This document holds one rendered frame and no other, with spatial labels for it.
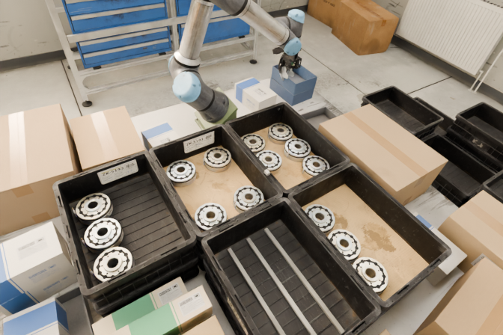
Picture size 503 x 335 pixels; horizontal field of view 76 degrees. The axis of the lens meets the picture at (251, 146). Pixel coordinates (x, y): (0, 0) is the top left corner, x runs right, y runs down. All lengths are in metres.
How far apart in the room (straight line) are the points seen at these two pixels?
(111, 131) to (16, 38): 2.43
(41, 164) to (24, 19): 2.48
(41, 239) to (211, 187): 0.52
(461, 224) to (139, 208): 1.06
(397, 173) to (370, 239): 0.28
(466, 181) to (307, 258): 1.40
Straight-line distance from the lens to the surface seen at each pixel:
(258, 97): 1.62
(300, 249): 1.05
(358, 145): 1.30
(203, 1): 1.30
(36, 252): 1.09
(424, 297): 1.27
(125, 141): 1.32
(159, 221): 1.09
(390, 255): 1.13
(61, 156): 1.27
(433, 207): 1.51
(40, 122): 1.45
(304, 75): 1.84
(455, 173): 2.25
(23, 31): 3.68
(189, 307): 0.91
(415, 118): 2.33
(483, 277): 1.21
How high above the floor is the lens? 1.73
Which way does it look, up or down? 44 degrees down
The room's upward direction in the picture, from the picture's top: 5 degrees clockwise
